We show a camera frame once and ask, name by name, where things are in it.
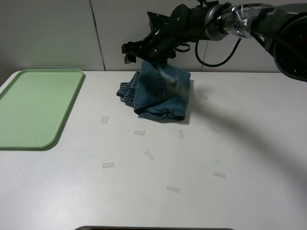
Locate clear tape piece centre slanted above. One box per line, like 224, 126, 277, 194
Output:
144, 150, 154, 161

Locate black right camera cable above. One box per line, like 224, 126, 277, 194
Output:
194, 37, 242, 68

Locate light green plastic tray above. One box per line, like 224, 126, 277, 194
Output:
0, 69, 84, 150

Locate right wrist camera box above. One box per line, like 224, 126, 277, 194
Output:
147, 11, 169, 31

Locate clear tape piece bottom centre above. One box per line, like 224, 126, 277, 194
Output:
166, 185, 180, 193

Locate clear tape piece lower left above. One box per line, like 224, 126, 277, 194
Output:
102, 162, 115, 169

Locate clear tape piece lower right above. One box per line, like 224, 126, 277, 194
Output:
213, 171, 225, 178

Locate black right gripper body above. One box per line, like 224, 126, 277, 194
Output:
121, 29, 176, 64

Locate clear tape piece centre upright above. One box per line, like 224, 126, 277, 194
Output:
178, 130, 184, 139

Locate clear tape piece left upper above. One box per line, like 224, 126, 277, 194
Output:
101, 116, 109, 124

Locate children's blue denim shorts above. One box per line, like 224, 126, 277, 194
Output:
116, 61, 190, 121

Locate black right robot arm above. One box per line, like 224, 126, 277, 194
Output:
121, 0, 307, 82

